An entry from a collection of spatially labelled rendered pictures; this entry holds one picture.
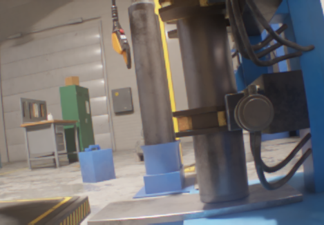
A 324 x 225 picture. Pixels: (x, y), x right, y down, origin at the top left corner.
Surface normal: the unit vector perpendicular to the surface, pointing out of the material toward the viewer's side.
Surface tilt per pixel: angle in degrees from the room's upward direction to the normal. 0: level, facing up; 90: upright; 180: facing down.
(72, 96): 90
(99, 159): 90
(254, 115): 90
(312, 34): 90
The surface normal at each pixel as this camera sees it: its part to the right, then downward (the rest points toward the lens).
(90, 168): -0.67, 0.07
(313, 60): -0.11, -0.02
